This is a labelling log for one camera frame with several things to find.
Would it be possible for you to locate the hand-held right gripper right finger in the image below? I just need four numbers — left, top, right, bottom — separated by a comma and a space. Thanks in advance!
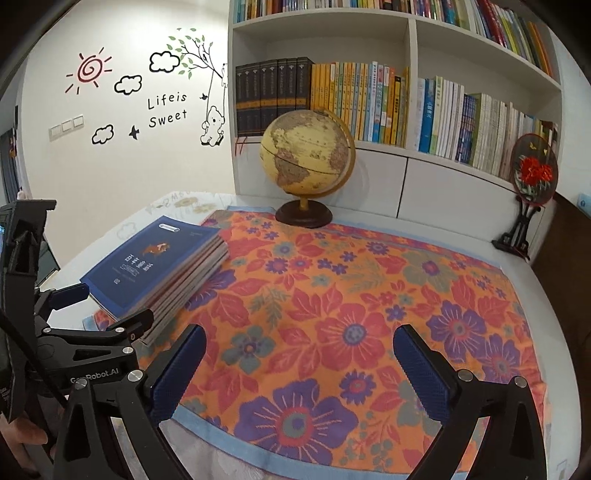
392, 324, 548, 480

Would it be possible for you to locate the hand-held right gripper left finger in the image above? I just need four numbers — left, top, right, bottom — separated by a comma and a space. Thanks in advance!
52, 323, 207, 480

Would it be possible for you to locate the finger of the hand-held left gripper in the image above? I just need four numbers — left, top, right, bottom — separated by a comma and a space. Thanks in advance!
104, 308, 155, 344
39, 283, 89, 315

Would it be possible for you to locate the row of white blue books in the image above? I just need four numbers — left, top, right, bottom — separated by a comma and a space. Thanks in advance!
416, 76, 557, 182

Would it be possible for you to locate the row of black yellow books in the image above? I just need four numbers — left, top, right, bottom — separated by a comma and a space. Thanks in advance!
235, 58, 411, 148

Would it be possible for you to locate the row of colourful books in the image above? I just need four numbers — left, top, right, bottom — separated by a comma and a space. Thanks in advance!
416, 0, 555, 79
231, 0, 416, 24

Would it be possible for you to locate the person's left hand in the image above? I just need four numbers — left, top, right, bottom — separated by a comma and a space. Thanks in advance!
0, 413, 49, 467

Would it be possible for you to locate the orange floral cloth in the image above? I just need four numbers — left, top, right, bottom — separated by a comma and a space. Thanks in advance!
81, 209, 550, 480

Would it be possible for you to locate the brown wooden cabinet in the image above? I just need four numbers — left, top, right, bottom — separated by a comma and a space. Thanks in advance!
529, 190, 591, 416

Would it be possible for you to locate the white bookshelf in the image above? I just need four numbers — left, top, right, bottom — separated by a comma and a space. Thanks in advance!
227, 0, 566, 243

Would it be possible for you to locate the round red flower fan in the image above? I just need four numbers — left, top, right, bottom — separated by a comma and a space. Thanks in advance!
510, 133, 559, 206

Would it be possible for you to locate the antique tan globe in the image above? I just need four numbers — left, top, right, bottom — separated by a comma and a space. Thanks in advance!
259, 108, 357, 229

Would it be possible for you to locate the white wall switch panel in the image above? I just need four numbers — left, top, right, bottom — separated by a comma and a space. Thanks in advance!
49, 115, 85, 140

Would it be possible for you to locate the sun wall sticker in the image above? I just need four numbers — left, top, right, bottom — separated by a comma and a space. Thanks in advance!
65, 52, 113, 95

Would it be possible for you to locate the lettering wall sticker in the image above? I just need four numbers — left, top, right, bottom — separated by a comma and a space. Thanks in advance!
147, 92, 189, 130

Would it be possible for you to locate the bear wall sticker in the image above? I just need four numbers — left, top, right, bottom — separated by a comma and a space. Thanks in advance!
199, 62, 229, 148

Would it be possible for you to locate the tree wall sticker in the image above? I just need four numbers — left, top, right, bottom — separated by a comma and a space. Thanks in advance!
166, 28, 218, 125

